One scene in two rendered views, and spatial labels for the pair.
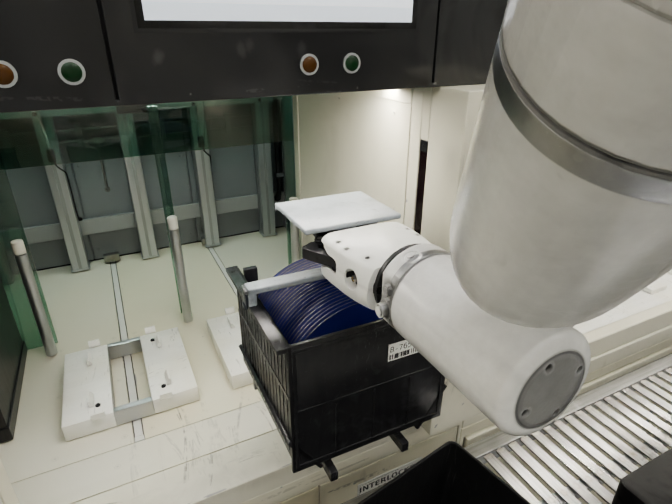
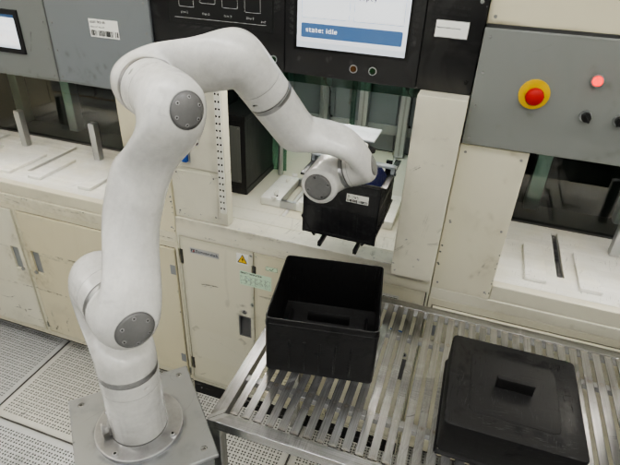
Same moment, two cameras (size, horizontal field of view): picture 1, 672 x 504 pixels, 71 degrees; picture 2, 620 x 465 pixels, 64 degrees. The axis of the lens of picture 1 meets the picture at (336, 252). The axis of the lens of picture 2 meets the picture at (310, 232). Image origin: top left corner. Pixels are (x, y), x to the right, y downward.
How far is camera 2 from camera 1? 0.98 m
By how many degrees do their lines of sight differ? 39
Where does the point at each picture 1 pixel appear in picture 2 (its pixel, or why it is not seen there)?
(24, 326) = (275, 157)
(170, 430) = (295, 218)
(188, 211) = (391, 130)
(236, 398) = not seen: hidden behind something
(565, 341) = (321, 172)
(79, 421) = (267, 197)
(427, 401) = (366, 233)
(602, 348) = (569, 312)
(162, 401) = (299, 206)
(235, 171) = not seen: hidden behind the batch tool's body
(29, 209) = (309, 102)
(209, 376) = not seen: hidden behind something
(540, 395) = (313, 185)
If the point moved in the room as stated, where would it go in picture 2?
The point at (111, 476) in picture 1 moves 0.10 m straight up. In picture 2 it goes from (265, 220) to (265, 194)
